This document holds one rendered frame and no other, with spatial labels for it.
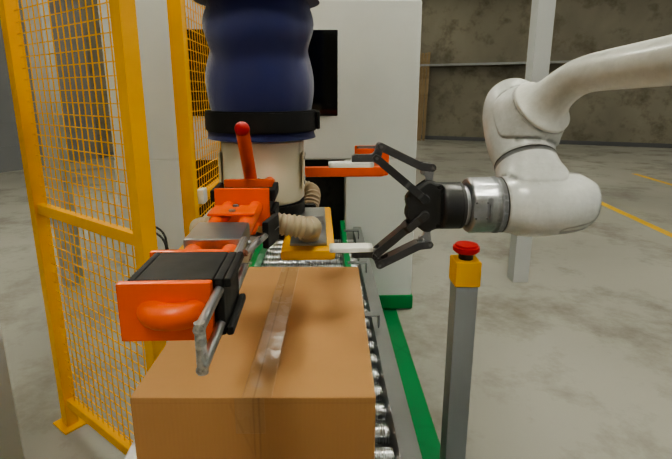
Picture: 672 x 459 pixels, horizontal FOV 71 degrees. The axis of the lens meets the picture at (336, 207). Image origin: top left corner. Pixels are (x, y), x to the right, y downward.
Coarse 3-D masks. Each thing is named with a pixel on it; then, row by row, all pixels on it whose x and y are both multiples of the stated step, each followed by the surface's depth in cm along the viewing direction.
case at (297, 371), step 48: (288, 288) 119; (336, 288) 119; (240, 336) 96; (288, 336) 96; (336, 336) 96; (144, 384) 80; (192, 384) 80; (240, 384) 80; (288, 384) 80; (336, 384) 80; (144, 432) 78; (192, 432) 78; (240, 432) 78; (288, 432) 78; (336, 432) 78
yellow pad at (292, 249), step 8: (328, 208) 117; (328, 216) 110; (328, 224) 103; (328, 232) 97; (288, 240) 92; (296, 240) 90; (320, 240) 90; (328, 240) 92; (288, 248) 87; (296, 248) 87; (304, 248) 87; (312, 248) 87; (320, 248) 87; (328, 248) 87; (288, 256) 86; (296, 256) 86; (304, 256) 86; (312, 256) 86; (320, 256) 86; (328, 256) 86
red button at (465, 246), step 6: (456, 246) 125; (462, 246) 123; (468, 246) 123; (474, 246) 123; (456, 252) 125; (462, 252) 123; (468, 252) 122; (474, 252) 123; (462, 258) 125; (468, 258) 124
